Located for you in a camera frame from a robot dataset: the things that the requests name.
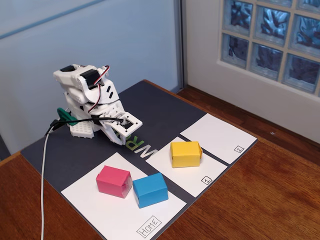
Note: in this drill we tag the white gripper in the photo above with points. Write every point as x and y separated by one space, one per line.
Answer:
113 133

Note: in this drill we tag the yellow paper box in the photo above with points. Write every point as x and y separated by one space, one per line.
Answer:
185 155

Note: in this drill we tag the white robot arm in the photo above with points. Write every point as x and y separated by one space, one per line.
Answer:
72 82

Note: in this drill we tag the pink paper box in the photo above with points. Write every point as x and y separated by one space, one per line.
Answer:
112 180

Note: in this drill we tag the blue paper box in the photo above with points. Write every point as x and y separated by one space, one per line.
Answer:
150 191

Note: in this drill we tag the dark grey mat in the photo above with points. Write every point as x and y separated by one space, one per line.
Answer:
75 155

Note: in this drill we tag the green clamp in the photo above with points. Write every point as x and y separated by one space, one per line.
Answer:
65 116

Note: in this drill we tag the white paper sheet marked home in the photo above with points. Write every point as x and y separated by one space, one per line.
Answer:
117 215

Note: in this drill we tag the white paper sheet marked 1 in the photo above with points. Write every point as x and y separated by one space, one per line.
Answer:
192 180

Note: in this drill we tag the glass block window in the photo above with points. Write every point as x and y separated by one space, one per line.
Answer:
270 37

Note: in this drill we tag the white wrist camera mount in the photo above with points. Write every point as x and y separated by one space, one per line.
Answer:
133 123

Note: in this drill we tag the white perforated base plate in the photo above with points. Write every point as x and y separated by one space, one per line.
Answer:
81 130

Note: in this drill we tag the grey metal partition post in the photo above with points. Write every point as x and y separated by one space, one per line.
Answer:
180 45

